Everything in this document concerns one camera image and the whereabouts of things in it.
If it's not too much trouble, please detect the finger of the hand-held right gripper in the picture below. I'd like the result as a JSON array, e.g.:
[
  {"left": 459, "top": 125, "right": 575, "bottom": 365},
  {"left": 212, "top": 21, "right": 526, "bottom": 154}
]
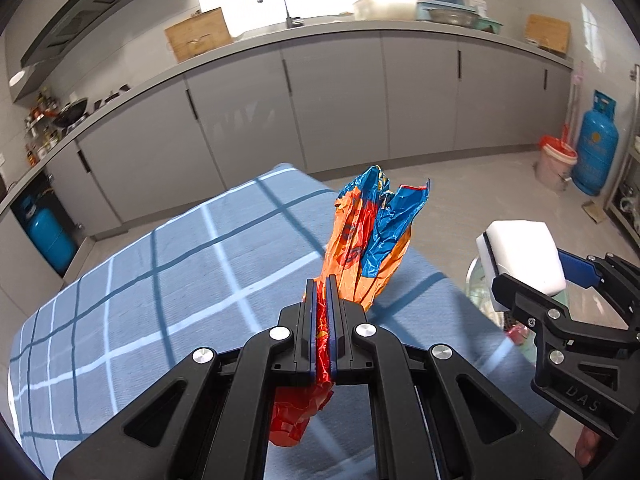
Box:
[
  {"left": 557, "top": 249, "right": 640, "bottom": 328},
  {"left": 491, "top": 272, "right": 633, "bottom": 346}
]

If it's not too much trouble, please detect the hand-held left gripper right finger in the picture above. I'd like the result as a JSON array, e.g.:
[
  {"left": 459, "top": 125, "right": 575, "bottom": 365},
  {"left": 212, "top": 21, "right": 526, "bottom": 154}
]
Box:
[{"left": 325, "top": 276, "right": 583, "bottom": 480}]

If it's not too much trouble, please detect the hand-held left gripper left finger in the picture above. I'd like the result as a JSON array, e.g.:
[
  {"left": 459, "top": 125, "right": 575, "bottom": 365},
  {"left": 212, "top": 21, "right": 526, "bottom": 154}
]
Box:
[{"left": 52, "top": 277, "right": 321, "bottom": 480}]

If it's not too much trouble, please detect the white sponge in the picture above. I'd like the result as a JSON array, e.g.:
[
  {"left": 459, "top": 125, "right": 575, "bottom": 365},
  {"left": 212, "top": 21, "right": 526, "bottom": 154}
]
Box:
[{"left": 475, "top": 220, "right": 567, "bottom": 311}]

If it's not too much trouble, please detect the orange blue snack wrapper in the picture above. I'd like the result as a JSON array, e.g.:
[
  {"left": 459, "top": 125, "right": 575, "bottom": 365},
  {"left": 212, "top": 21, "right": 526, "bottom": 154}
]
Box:
[{"left": 267, "top": 164, "right": 432, "bottom": 447}]

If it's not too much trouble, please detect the person's right hand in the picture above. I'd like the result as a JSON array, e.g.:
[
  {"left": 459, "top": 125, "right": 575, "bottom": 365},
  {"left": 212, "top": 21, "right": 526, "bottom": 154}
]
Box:
[{"left": 574, "top": 427, "right": 603, "bottom": 466}]

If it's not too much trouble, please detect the metal shelf rack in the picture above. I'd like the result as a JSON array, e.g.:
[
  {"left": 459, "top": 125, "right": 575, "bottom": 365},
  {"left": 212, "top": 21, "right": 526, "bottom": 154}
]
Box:
[{"left": 602, "top": 62, "right": 640, "bottom": 251}]

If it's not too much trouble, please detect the pink plastic bucket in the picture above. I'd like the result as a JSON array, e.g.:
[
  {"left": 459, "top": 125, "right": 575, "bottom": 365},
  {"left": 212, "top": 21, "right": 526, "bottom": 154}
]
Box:
[{"left": 534, "top": 142, "right": 578, "bottom": 192}]

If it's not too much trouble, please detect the blue gas cylinder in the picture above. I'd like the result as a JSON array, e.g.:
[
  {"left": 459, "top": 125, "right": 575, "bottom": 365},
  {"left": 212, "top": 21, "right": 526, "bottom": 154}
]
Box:
[
  {"left": 571, "top": 90, "right": 620, "bottom": 197},
  {"left": 25, "top": 208, "right": 78, "bottom": 273}
]

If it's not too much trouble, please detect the red plastic bag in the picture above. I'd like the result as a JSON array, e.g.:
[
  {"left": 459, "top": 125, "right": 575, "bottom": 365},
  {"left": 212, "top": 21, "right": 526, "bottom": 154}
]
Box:
[{"left": 539, "top": 122, "right": 578, "bottom": 158}]

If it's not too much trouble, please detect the blue plaid cloth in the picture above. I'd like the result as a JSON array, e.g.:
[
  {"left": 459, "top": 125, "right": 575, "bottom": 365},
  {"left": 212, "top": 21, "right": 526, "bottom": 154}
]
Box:
[{"left": 7, "top": 162, "right": 561, "bottom": 480}]

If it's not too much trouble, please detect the pink stick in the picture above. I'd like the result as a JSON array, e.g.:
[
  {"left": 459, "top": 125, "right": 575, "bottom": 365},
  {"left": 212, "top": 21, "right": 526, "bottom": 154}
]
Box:
[{"left": 564, "top": 60, "right": 586, "bottom": 146}]

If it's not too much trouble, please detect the wooden cutting board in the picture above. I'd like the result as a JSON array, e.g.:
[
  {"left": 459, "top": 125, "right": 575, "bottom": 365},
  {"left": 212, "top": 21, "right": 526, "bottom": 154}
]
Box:
[
  {"left": 523, "top": 14, "right": 571, "bottom": 56},
  {"left": 164, "top": 7, "right": 233, "bottom": 63}
]

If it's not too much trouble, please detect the grey kitchen counter cabinet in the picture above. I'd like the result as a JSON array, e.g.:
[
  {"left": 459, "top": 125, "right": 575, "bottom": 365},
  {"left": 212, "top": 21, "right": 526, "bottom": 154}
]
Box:
[{"left": 0, "top": 17, "right": 575, "bottom": 281}]

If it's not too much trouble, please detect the metal colander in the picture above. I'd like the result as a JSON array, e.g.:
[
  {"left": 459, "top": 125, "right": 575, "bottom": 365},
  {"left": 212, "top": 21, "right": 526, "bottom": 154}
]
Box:
[{"left": 427, "top": 6, "right": 481, "bottom": 27}]

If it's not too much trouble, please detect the white plastic basin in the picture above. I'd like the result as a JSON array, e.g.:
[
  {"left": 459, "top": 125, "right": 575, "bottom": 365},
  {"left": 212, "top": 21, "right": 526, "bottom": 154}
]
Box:
[{"left": 352, "top": 0, "right": 418, "bottom": 22}]

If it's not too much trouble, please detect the black wok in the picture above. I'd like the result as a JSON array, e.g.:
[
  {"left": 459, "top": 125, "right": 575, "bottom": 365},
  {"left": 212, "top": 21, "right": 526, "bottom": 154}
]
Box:
[{"left": 52, "top": 97, "right": 90, "bottom": 128}]

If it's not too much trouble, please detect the black kitchen faucet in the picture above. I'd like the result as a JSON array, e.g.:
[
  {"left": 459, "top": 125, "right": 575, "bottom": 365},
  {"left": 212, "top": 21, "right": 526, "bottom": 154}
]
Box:
[{"left": 257, "top": 0, "right": 303, "bottom": 30}]

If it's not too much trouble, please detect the group of spice bottles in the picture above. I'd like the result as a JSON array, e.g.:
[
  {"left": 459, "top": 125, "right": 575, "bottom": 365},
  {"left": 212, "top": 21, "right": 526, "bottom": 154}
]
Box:
[{"left": 24, "top": 87, "right": 63, "bottom": 166}]

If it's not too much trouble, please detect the range hood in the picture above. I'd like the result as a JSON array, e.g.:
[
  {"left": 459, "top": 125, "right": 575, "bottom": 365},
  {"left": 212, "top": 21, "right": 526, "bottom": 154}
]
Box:
[{"left": 10, "top": 0, "right": 133, "bottom": 103}]

